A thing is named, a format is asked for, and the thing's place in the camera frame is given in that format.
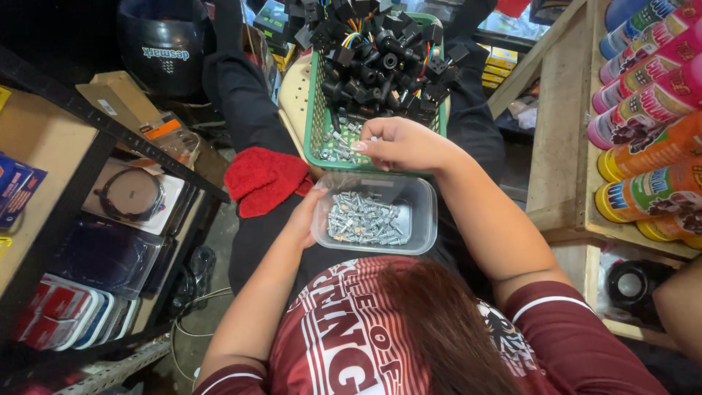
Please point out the person's left hand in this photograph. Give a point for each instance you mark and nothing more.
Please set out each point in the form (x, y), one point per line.
(299, 222)

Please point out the person's right hand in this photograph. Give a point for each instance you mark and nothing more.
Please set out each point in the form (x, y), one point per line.
(408, 145)

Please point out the clear plastic container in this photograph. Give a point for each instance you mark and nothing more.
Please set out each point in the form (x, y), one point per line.
(422, 219)

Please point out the red fluffy cloth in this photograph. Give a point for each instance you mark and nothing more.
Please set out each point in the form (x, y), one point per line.
(263, 178)

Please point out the pile of silver bolts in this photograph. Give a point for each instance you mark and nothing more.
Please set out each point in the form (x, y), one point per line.
(365, 222)

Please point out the scattered silver bolts heap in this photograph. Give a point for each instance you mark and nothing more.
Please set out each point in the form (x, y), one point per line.
(337, 145)

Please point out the green plastic basket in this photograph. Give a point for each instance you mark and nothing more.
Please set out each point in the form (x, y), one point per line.
(313, 109)

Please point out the black plastic bag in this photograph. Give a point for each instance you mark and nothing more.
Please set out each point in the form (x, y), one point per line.
(197, 274)

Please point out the stack of yellow boxes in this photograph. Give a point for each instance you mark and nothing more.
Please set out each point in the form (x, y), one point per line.
(498, 68)

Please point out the maroon printed shirt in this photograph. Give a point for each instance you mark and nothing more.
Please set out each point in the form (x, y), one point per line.
(351, 334)

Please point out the cream plastic chair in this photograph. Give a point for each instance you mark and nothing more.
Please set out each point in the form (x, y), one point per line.
(293, 93)

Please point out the black trousers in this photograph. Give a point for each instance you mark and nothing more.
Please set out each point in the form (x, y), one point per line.
(247, 104)

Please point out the wooden shelf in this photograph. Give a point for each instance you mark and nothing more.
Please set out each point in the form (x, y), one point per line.
(559, 137)

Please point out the stack of dark small boxes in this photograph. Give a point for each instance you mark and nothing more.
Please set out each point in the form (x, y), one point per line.
(271, 21)

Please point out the black helmet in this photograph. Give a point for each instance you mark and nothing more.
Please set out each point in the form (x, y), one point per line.
(164, 49)

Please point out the brown cardboard box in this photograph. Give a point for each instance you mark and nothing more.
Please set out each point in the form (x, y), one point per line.
(118, 99)

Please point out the black metal shelf rack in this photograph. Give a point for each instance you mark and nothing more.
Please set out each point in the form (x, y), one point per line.
(66, 186)

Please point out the perforated white metal bar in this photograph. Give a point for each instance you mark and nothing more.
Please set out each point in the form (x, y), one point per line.
(115, 370)

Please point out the row of colourful spray cans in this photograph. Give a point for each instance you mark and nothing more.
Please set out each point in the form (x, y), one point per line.
(652, 104)

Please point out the black tape roll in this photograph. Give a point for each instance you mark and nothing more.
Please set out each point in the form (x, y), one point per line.
(617, 285)

